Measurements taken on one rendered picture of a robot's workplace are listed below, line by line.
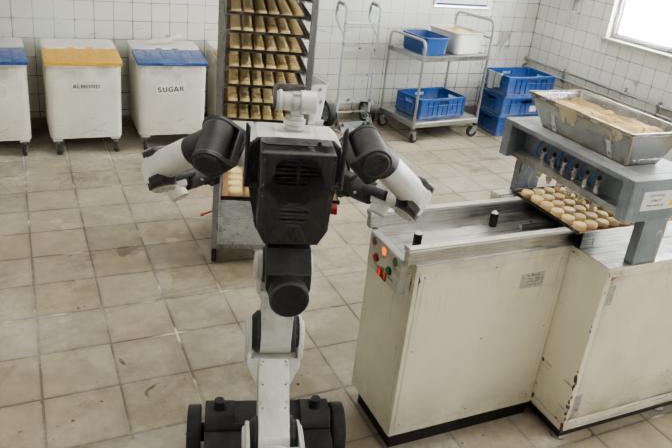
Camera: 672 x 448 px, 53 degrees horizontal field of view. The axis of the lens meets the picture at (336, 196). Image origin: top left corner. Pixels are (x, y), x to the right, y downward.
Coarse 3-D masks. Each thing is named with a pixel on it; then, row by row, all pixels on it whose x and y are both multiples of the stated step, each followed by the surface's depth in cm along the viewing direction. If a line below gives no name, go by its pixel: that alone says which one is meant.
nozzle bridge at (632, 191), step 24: (528, 120) 284; (504, 144) 287; (528, 144) 286; (552, 144) 261; (576, 144) 259; (528, 168) 297; (600, 168) 239; (624, 168) 238; (648, 168) 240; (600, 192) 251; (624, 192) 230; (648, 192) 230; (624, 216) 231; (648, 216) 236; (648, 240) 241
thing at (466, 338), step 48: (432, 240) 246; (384, 288) 250; (432, 288) 234; (480, 288) 244; (528, 288) 254; (384, 336) 252; (432, 336) 244; (480, 336) 254; (528, 336) 266; (384, 384) 256; (432, 384) 254; (480, 384) 266; (528, 384) 279; (384, 432) 265; (432, 432) 271
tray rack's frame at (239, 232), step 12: (228, 204) 420; (240, 204) 422; (228, 216) 405; (240, 216) 406; (252, 216) 408; (228, 228) 390; (240, 228) 392; (252, 228) 393; (228, 240) 377; (240, 240) 378; (252, 240) 380
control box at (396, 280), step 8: (376, 232) 248; (376, 240) 246; (384, 240) 242; (376, 248) 246; (392, 248) 237; (368, 256) 253; (384, 256) 241; (392, 256) 236; (400, 256) 232; (376, 264) 247; (384, 264) 242; (392, 264) 236; (400, 264) 231; (376, 272) 247; (384, 272) 242; (392, 272) 237; (400, 272) 232; (384, 280) 242; (392, 280) 237; (400, 280) 233; (392, 288) 237; (400, 288) 235
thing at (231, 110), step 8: (232, 104) 366; (240, 104) 367; (224, 112) 358; (232, 112) 353; (240, 112) 354; (248, 112) 356; (256, 112) 357; (264, 112) 358; (272, 112) 366; (280, 112) 361; (288, 112) 363
